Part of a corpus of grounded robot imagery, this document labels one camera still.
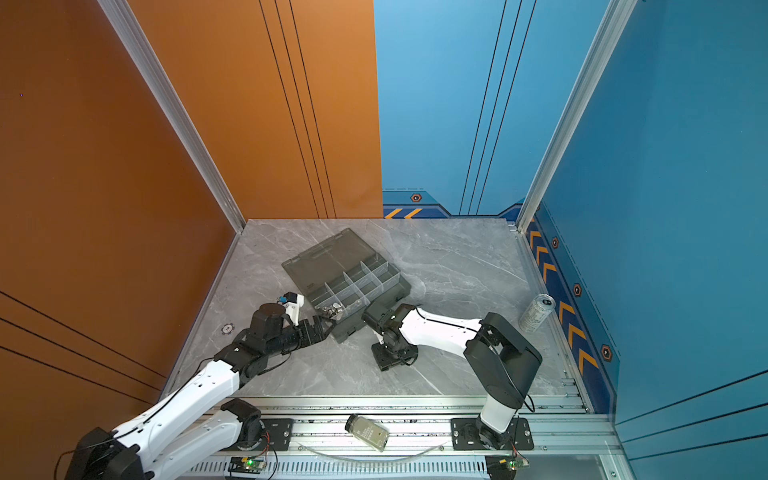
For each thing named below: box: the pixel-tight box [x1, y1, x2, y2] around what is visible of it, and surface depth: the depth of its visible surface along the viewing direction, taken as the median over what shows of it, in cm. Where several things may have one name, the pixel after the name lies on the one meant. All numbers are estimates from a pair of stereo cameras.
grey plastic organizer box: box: [281, 228, 412, 344], surface depth 103 cm
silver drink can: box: [518, 293, 556, 334], surface depth 84 cm
